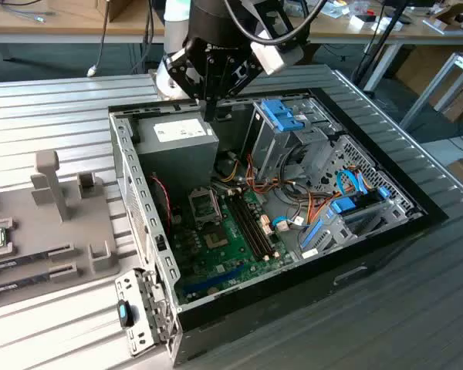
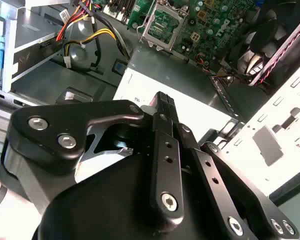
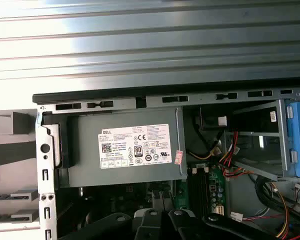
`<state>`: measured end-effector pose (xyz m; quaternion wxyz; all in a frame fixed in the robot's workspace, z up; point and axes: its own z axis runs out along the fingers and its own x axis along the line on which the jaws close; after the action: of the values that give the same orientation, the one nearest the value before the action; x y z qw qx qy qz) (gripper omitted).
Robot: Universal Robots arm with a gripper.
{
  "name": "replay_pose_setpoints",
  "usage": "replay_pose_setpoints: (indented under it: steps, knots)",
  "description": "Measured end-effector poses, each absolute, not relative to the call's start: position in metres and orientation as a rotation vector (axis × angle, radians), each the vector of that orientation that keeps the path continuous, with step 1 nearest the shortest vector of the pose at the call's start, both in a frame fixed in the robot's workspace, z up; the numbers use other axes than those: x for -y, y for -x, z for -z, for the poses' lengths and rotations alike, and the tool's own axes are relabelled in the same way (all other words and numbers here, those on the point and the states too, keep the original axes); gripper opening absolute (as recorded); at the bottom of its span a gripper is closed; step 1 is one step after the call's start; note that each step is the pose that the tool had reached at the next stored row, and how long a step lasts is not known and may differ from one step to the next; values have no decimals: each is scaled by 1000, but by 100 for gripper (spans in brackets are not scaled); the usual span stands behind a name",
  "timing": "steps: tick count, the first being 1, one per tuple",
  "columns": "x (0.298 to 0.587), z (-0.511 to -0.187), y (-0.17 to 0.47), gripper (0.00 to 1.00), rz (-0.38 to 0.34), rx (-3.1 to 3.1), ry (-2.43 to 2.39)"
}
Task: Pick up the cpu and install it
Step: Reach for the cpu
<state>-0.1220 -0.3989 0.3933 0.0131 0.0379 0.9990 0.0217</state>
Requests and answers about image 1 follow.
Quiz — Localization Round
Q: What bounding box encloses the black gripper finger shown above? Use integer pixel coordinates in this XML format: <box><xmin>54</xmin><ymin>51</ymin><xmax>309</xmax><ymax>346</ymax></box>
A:
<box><xmin>167</xmin><ymin>48</ymin><xmax>214</xmax><ymax>121</ymax></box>
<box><xmin>211</xmin><ymin>52</ymin><xmax>264</xmax><ymax>121</ymax></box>

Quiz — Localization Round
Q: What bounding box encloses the CPU socket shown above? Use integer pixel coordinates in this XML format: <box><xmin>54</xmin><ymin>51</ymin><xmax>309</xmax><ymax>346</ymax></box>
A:
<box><xmin>202</xmin><ymin>225</ymin><xmax>231</xmax><ymax>251</ymax></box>

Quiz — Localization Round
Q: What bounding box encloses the blue disk carrier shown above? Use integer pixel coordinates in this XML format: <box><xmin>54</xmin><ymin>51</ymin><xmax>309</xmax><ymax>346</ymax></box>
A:
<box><xmin>260</xmin><ymin>98</ymin><xmax>306</xmax><ymax>133</ymax></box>
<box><xmin>330</xmin><ymin>195</ymin><xmax>360</xmax><ymax>214</ymax></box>

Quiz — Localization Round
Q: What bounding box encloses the grey drive cage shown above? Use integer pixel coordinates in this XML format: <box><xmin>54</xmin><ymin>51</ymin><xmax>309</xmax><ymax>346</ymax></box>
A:
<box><xmin>241</xmin><ymin>96</ymin><xmax>346</xmax><ymax>188</ymax></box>

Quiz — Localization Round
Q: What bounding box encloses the grey power supply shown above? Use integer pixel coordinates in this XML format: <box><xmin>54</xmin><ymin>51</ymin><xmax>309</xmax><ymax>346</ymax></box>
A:
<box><xmin>133</xmin><ymin>115</ymin><xmax>221</xmax><ymax>198</ymax></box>

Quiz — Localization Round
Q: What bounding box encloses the large cardboard box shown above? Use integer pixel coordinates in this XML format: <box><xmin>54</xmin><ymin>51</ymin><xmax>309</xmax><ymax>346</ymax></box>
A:
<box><xmin>48</xmin><ymin>0</ymin><xmax>120</xmax><ymax>23</ymax></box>

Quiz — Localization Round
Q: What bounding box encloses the small white box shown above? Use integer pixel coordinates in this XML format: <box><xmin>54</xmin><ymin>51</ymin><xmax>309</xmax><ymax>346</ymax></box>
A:
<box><xmin>348</xmin><ymin>13</ymin><xmax>405</xmax><ymax>32</ymax></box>

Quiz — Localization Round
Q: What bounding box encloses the black stand pole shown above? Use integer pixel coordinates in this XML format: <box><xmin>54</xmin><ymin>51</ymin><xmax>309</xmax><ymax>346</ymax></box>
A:
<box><xmin>350</xmin><ymin>0</ymin><xmax>414</xmax><ymax>93</ymax></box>

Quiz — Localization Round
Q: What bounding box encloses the black RAM slot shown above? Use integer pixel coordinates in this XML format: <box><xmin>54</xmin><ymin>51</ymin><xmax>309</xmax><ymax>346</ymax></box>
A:
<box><xmin>228</xmin><ymin>192</ymin><xmax>268</xmax><ymax>262</ymax></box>
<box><xmin>237</xmin><ymin>190</ymin><xmax>281</xmax><ymax>259</ymax></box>

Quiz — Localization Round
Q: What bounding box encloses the wooden desk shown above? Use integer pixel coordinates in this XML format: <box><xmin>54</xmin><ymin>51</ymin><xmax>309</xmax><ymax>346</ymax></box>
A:
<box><xmin>0</xmin><ymin>0</ymin><xmax>167</xmax><ymax>44</ymax></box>
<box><xmin>304</xmin><ymin>0</ymin><xmax>463</xmax><ymax>48</ymax></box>

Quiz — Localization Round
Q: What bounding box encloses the green motherboard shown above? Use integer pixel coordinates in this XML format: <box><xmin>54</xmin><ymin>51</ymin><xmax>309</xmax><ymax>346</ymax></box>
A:
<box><xmin>168</xmin><ymin>184</ymin><xmax>295</xmax><ymax>306</ymax></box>

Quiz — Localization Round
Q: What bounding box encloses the grey disk bay cage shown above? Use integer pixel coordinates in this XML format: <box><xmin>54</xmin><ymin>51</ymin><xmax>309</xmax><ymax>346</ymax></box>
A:
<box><xmin>299</xmin><ymin>192</ymin><xmax>425</xmax><ymax>260</ymax></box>

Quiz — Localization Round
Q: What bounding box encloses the blue expansion slot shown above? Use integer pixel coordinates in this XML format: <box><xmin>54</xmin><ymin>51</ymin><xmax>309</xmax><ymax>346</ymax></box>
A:
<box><xmin>183</xmin><ymin>264</ymin><xmax>245</xmax><ymax>294</ymax></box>

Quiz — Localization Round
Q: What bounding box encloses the small open cardboard box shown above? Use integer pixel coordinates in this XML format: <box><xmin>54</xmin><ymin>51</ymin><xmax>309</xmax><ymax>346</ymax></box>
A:
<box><xmin>434</xmin><ymin>2</ymin><xmax>463</xmax><ymax>25</ymax></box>

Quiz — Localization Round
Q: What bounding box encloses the grey parts rack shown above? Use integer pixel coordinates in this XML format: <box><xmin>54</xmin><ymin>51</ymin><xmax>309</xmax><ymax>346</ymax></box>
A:
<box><xmin>0</xmin><ymin>150</ymin><xmax>123</xmax><ymax>314</ymax></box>

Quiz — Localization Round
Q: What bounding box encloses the black PC case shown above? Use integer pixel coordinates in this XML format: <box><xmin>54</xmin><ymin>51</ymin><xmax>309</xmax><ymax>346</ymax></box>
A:
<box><xmin>106</xmin><ymin>86</ymin><xmax>450</xmax><ymax>366</ymax></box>

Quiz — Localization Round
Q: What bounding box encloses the blue black latch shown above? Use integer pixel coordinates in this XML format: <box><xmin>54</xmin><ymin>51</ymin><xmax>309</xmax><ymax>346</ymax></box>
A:
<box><xmin>117</xmin><ymin>299</ymin><xmax>135</xmax><ymax>329</ymax></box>

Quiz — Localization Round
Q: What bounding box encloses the dark RAM stick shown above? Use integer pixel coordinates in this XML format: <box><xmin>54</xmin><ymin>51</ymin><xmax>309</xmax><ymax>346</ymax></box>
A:
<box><xmin>0</xmin><ymin>271</ymin><xmax>55</xmax><ymax>298</ymax></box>
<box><xmin>0</xmin><ymin>251</ymin><xmax>51</xmax><ymax>273</ymax></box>

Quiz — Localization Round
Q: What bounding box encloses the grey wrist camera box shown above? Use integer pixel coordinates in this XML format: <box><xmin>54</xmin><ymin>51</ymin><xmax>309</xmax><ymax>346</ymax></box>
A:
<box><xmin>248</xmin><ymin>37</ymin><xmax>306</xmax><ymax>76</ymax></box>

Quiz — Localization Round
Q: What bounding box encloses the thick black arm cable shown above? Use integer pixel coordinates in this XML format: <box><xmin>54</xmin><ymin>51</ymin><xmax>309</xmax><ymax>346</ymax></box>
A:
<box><xmin>223</xmin><ymin>0</ymin><xmax>327</xmax><ymax>46</ymax></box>

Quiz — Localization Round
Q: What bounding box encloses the grey cable with white plug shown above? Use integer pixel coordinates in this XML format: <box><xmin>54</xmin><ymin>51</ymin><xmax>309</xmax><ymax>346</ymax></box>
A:
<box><xmin>86</xmin><ymin>0</ymin><xmax>113</xmax><ymax>77</ymax></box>

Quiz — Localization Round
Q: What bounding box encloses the yellow wire bundle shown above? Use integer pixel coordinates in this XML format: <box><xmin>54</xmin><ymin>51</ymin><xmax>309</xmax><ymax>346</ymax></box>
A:
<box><xmin>215</xmin><ymin>158</ymin><xmax>241</xmax><ymax>183</ymax></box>

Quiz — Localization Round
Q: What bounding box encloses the red orange wire bundle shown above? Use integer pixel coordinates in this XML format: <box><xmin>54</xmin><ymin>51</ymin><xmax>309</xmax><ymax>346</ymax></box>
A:
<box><xmin>245</xmin><ymin>153</ymin><xmax>264</xmax><ymax>190</ymax></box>

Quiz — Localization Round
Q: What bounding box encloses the black fan with red wire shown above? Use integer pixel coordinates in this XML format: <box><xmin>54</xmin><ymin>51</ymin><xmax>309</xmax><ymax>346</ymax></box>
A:
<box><xmin>148</xmin><ymin>172</ymin><xmax>175</xmax><ymax>234</ymax></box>

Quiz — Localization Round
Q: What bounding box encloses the blue SATA cable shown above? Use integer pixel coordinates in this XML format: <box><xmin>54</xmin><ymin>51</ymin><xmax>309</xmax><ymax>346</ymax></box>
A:
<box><xmin>335</xmin><ymin>168</ymin><xmax>370</xmax><ymax>197</ymax></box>

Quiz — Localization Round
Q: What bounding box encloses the pale blue cable white plug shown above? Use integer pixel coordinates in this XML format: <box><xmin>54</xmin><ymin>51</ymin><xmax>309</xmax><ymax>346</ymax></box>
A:
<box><xmin>273</xmin><ymin>217</ymin><xmax>294</xmax><ymax>234</ymax></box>

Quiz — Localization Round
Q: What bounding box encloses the blue drive rail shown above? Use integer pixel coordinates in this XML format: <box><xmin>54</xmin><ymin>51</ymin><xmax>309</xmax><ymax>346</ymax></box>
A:
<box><xmin>299</xmin><ymin>217</ymin><xmax>333</xmax><ymax>251</ymax></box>

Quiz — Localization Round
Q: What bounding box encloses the aluminium profile frame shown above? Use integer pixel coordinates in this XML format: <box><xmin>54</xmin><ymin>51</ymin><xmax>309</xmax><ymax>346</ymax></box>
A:
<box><xmin>399</xmin><ymin>52</ymin><xmax>463</xmax><ymax>132</ymax></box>

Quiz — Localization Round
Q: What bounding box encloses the silver hinged case bracket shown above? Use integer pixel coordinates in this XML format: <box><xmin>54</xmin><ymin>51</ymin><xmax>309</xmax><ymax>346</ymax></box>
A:
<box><xmin>114</xmin><ymin>267</ymin><xmax>179</xmax><ymax>358</ymax></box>

